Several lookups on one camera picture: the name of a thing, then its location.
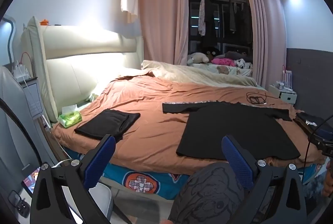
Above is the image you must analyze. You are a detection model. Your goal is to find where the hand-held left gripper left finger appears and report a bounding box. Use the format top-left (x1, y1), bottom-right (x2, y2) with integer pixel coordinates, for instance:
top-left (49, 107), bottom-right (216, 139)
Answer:
top-left (30, 134), bottom-right (117, 224)

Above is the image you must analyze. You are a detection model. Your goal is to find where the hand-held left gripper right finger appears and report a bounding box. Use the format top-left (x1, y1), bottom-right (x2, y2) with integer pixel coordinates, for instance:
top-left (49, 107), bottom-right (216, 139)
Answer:
top-left (221, 135), bottom-right (309, 224)

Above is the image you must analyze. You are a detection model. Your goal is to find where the black shirt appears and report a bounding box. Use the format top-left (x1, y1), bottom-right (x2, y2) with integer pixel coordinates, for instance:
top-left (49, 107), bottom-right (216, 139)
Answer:
top-left (163, 100), bottom-right (301, 160)

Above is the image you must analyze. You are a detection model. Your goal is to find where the stack of folded dark clothes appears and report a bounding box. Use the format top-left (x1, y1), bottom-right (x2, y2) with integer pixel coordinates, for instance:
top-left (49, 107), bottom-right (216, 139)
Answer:
top-left (293, 111), bottom-right (320, 133)

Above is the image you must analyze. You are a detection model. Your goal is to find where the person's right hand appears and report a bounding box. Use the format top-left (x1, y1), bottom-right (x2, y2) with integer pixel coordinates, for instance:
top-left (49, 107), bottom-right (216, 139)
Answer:
top-left (323, 161), bottom-right (333, 197)

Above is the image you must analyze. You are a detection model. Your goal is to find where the folded black garment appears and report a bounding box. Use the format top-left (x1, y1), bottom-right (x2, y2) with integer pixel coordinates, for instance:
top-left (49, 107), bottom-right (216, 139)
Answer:
top-left (74, 109), bottom-right (141, 142)

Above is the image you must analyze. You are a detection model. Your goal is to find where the green tissue packet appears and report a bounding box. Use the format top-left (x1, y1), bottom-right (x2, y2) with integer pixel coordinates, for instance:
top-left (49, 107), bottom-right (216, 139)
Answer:
top-left (58, 104), bottom-right (83, 129)

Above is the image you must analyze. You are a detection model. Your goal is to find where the white bedside table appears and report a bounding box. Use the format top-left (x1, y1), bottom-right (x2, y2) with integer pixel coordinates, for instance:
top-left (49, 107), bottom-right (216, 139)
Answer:
top-left (268, 83), bottom-right (297, 104)

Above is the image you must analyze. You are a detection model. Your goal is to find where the tablet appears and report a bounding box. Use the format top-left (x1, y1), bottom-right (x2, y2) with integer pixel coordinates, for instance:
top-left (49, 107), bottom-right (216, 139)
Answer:
top-left (21, 167), bottom-right (42, 197)

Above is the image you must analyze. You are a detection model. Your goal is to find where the orange blanket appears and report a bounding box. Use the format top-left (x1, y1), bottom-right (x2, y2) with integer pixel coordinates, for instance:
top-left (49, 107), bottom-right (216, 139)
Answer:
top-left (51, 73), bottom-right (327, 170)

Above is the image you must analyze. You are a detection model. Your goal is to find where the grey bedside drawer unit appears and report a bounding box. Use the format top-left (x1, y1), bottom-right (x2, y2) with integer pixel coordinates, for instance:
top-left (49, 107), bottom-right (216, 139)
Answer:
top-left (18, 75), bottom-right (44, 118)

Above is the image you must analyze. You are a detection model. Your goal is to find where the grey chair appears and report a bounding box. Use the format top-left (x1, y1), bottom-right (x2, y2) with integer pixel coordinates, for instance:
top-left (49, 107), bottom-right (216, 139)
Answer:
top-left (0, 65), bottom-right (56, 188)

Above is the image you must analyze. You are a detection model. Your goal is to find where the black and white plush toy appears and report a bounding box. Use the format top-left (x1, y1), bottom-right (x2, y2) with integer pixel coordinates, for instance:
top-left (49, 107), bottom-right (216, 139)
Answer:
top-left (235, 59), bottom-right (253, 70)

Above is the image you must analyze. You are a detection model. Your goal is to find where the beige blanket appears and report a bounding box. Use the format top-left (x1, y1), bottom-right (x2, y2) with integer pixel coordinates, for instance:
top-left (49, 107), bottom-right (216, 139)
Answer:
top-left (140, 60), bottom-right (266, 89)

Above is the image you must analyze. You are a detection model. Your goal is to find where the pink cloth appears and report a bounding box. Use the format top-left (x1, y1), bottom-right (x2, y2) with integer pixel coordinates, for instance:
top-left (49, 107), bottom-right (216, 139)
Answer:
top-left (211, 57), bottom-right (236, 67)

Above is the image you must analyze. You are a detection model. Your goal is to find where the grey plush toy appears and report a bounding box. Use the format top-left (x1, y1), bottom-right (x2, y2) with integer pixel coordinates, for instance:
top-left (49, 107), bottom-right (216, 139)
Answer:
top-left (225, 51), bottom-right (247, 60)

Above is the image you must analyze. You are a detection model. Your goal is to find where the beige plush toy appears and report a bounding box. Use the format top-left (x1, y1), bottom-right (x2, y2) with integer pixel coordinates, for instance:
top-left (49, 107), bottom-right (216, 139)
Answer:
top-left (187, 52), bottom-right (210, 66)

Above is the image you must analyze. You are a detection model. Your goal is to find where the white charger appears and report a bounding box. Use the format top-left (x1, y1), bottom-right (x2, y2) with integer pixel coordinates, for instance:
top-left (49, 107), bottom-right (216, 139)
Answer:
top-left (13, 61), bottom-right (33, 82)

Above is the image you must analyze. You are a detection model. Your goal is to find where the cream padded headboard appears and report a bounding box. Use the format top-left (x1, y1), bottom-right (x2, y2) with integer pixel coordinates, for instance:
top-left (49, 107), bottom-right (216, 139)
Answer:
top-left (21, 16), bottom-right (145, 123)

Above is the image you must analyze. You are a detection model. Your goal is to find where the pink curtain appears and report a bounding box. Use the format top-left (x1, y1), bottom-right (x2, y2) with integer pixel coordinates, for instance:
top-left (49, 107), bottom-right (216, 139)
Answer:
top-left (138, 0), bottom-right (189, 67)
top-left (245, 0), bottom-right (288, 88)

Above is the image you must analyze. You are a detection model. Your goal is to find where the dark hanging garment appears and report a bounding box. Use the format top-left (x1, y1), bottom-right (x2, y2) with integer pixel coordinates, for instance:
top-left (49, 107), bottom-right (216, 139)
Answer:
top-left (204, 0), bottom-right (218, 39)

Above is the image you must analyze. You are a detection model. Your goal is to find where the floral hanging garment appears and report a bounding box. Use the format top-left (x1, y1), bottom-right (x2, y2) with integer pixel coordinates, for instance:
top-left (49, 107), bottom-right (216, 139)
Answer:
top-left (198, 0), bottom-right (207, 36)

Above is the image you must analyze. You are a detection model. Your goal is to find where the coiled black cable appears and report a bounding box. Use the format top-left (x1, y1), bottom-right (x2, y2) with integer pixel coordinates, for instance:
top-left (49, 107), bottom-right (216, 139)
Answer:
top-left (246, 92), bottom-right (268, 105)

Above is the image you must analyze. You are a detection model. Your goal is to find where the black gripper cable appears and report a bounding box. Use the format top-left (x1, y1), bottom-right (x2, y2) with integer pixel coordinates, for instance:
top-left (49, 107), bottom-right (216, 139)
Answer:
top-left (0, 98), bottom-right (35, 162)

